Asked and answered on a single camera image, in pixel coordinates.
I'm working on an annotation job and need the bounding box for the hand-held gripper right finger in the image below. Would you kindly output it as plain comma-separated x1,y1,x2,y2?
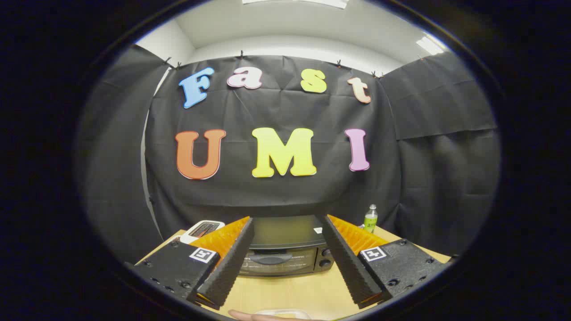
316,214,451,309

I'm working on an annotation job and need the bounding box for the white pop-up toaster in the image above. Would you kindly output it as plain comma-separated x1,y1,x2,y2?
180,220,226,245

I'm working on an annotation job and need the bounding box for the black toaster oven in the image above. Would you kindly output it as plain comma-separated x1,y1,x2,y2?
239,215,335,278

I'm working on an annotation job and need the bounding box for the white oval plate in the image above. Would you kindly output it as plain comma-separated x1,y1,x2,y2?
257,309,313,320

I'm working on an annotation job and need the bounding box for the ceiling light panel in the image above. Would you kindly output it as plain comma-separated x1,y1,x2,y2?
416,36,445,55
242,0,348,9

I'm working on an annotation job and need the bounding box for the green label drink bottle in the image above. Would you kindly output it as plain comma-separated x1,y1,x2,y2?
364,204,379,234

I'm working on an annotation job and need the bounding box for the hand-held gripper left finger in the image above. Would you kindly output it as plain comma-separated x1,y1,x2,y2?
129,216,256,311

